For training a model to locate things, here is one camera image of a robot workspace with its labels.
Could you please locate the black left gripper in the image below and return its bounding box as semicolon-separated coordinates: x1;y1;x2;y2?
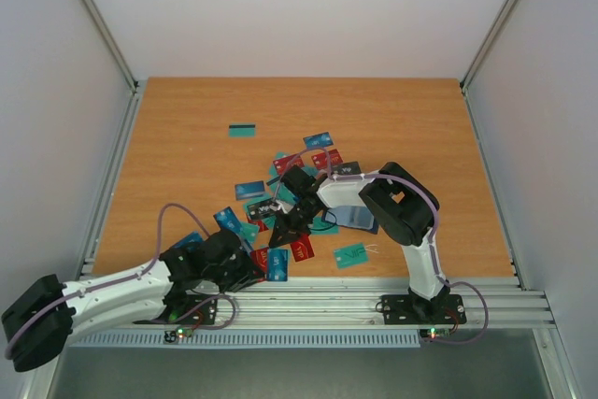
205;249;264;292

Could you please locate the red card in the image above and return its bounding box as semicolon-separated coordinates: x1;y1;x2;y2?
291;235;315;263
250;248;268;274

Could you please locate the dark blue card holder wallet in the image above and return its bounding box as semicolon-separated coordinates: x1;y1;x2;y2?
322;206;378;235

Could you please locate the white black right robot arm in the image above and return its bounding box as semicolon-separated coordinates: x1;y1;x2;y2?
269;162;450;323

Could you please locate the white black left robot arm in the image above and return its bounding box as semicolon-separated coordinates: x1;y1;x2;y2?
1;229;264;373

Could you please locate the black vip card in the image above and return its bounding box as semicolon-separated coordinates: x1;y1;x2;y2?
332;161;362;179
246;199;278;221

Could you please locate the blue card left middle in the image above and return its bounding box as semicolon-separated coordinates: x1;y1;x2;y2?
214;207;243;235

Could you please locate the teal VIP card front right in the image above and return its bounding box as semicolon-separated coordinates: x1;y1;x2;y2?
333;243;368;269

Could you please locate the blue VIP card back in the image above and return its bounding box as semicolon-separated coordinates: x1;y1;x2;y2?
304;132;334;150

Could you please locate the teal card with magnetic stripe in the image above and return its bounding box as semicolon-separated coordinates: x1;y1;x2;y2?
228;123;256;138

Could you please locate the grey slotted cable duct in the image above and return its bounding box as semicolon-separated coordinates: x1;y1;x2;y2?
63;331;421;349

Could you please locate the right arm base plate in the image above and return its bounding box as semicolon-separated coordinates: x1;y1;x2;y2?
377;294;467;325

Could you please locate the aluminium frame post left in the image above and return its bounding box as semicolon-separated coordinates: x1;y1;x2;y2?
80;0;139;93

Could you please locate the aluminium frame post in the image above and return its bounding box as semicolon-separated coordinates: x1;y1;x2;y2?
80;0;139;93
461;0;548;85

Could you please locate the aluminium frame post right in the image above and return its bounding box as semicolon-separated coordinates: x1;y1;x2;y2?
461;0;548;85

